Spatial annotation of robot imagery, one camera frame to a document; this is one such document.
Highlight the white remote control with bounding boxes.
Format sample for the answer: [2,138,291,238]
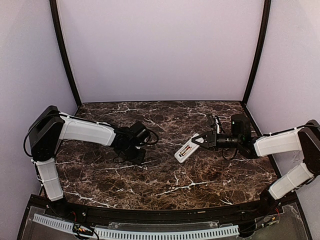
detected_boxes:
[174,133,204,163]

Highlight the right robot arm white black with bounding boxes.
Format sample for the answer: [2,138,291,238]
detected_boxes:
[191,114,320,215]

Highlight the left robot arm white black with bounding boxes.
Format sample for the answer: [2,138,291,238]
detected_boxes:
[23,105,151,216]

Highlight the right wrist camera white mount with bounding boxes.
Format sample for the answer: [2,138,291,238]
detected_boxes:
[206,113,225,134]

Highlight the black left camera cable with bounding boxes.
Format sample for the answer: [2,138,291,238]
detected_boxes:
[112,128,160,165]

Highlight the black front rail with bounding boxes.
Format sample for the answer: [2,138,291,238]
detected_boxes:
[46,201,264,225]

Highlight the white slotted cable duct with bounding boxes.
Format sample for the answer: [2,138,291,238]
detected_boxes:
[32,213,240,240]

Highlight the right black frame post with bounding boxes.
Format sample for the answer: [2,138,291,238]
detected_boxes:
[242,0,272,106]

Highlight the black frame post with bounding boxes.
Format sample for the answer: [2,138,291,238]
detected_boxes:
[242,0,272,106]
[49,0,82,108]

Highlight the left black frame post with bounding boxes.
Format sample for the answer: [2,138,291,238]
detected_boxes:
[49,0,82,108]

